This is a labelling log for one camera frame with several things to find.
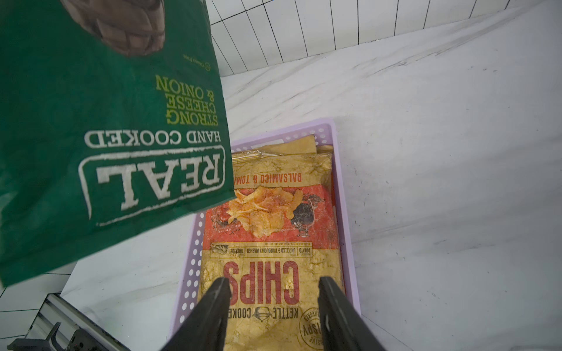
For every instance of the brown orange chips bag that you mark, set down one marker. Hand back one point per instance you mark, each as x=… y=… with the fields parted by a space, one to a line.
x=273 y=242

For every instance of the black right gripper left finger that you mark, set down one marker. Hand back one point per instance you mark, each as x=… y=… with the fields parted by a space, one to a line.
x=205 y=328

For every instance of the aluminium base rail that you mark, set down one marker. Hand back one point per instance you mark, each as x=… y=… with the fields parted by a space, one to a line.
x=60 y=326

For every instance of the purple plastic basket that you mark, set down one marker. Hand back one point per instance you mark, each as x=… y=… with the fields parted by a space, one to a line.
x=325 y=131

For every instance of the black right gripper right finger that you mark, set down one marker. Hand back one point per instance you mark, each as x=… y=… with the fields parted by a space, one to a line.
x=341 y=326

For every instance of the green REAL chips bag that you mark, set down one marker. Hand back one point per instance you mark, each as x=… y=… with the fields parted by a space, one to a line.
x=113 y=123

